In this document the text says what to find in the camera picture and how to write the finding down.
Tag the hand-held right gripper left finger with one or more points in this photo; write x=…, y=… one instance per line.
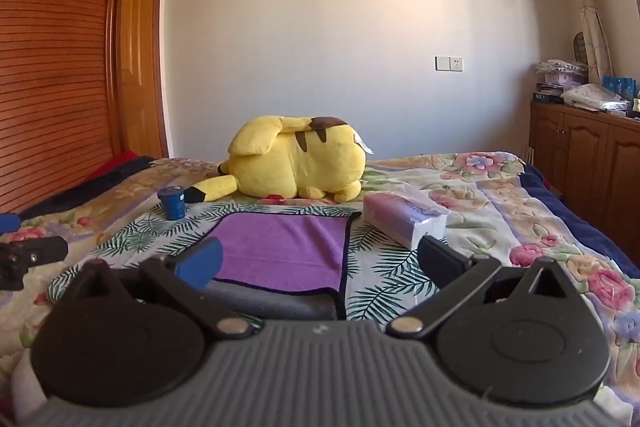
x=202, y=264

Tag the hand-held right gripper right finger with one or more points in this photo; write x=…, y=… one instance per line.
x=441, y=263

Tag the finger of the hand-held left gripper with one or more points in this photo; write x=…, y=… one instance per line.
x=35, y=252
x=7, y=222

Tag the purple towel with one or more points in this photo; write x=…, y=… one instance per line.
x=285, y=247

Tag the dark grey towel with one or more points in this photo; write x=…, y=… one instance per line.
x=280, y=302

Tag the tissue pack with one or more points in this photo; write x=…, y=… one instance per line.
x=402, y=219

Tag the blue cup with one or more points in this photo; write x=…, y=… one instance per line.
x=171, y=204

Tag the dark blue blanket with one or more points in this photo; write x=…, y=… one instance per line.
x=85, y=192

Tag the red cloth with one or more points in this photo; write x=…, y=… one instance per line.
x=117, y=164

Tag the yellow plush toy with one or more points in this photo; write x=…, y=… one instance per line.
x=300, y=159

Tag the dark blue bed sheet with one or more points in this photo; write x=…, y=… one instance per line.
x=580, y=227

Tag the wooden louvered wardrobe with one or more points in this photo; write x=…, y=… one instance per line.
x=55, y=57

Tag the wooden cabinet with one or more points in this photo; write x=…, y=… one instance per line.
x=585, y=152

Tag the dark flat box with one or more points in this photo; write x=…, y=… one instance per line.
x=547, y=97

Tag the wooden door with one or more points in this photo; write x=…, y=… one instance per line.
x=140, y=57

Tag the stack of folded bedding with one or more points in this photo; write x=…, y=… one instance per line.
x=560, y=74

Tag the bagged folded cloth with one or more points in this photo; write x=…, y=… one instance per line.
x=595, y=98

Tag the blue box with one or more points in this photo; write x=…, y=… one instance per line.
x=619, y=87

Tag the woven hand fan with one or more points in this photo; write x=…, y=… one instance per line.
x=580, y=48

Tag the white wall switch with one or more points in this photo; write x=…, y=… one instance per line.
x=442, y=63

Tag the white wall socket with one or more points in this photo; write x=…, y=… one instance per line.
x=455, y=64

